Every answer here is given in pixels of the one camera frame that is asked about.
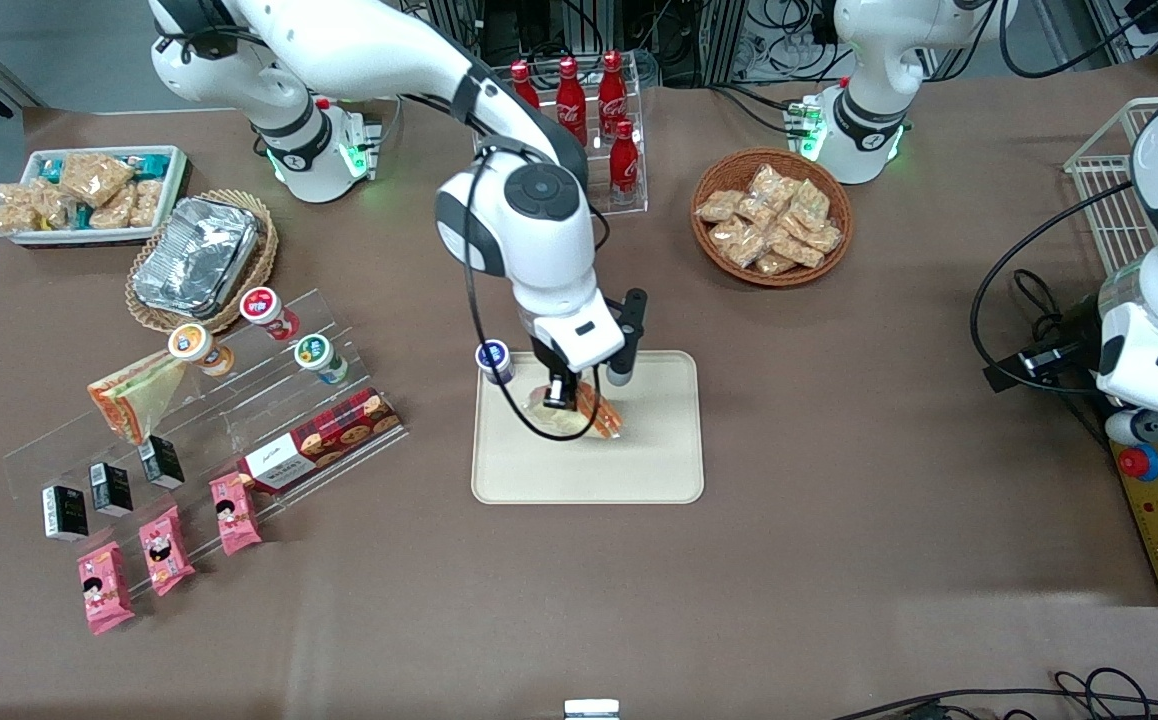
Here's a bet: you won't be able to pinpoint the triangle sandwich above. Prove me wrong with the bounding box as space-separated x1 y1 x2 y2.
524 378 627 443
87 350 187 446

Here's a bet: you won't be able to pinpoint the beige plastic tray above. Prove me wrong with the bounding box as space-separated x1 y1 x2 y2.
470 349 706 505

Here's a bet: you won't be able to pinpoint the blue lid small cup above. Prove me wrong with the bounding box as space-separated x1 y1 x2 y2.
475 339 516 387

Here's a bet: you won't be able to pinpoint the clear acrylic bottle rack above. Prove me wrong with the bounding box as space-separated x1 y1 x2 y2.
474 60 649 232

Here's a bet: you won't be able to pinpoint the brown paper table cover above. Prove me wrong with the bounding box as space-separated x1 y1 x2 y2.
0 55 1158 720

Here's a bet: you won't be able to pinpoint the round brown wicker basket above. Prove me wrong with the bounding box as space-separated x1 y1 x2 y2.
690 147 854 289

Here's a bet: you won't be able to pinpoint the red tartan cookie box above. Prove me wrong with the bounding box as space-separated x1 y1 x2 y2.
237 387 403 495

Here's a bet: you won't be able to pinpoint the green lid small cup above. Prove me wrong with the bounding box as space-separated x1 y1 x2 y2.
294 333 349 386

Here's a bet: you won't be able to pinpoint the red lid small cup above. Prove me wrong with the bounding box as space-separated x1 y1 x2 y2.
239 286 301 342

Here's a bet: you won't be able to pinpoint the oval light wicker basket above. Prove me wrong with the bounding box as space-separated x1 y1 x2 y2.
125 189 279 335

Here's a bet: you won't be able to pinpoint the clear acrylic stepped shelf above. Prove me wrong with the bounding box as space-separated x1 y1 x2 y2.
2 288 410 603

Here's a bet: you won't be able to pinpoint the grey equipment rack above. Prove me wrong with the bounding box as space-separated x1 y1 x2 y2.
1029 0 1158 86

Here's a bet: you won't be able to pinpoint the pink snack packet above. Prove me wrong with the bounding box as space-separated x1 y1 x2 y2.
77 541 136 637
210 471 264 557
138 505 196 598

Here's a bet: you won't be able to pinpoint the orange lid small cup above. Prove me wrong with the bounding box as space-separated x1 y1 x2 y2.
167 322 236 378

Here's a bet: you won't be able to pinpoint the aluminium foil container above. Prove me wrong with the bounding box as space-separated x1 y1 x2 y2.
132 196 262 320

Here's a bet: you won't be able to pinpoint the small black carton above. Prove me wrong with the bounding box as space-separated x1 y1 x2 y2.
89 461 135 518
42 484 90 543
137 435 186 491

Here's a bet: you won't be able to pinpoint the white plastic bin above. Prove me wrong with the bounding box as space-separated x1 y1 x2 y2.
12 146 190 249

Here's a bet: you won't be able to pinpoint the beige rice cracker packet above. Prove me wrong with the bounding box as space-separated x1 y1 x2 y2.
34 180 75 233
59 152 135 208
129 178 165 229
91 190 138 231
0 182 40 237

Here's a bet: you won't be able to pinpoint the black cable bundle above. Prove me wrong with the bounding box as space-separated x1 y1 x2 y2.
1012 268 1105 346

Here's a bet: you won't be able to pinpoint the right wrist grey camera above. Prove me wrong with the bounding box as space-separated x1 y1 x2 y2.
599 288 648 387

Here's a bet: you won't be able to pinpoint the left wrist camera black cable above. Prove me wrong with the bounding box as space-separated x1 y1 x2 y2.
970 180 1136 394

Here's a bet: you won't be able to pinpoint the wrist camera black cable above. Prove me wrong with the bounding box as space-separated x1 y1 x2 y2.
463 140 608 443
970 180 1136 394

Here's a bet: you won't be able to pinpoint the right wrist camera black cable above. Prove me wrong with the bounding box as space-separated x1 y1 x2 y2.
463 140 608 443

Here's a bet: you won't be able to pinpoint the white wire rack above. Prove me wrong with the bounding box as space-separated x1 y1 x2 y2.
1063 96 1158 277

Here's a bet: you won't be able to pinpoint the black floor cables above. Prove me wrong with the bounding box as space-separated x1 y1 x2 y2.
829 667 1158 720

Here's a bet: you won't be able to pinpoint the aluminium frame with cables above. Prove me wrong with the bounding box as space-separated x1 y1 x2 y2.
419 0 840 89

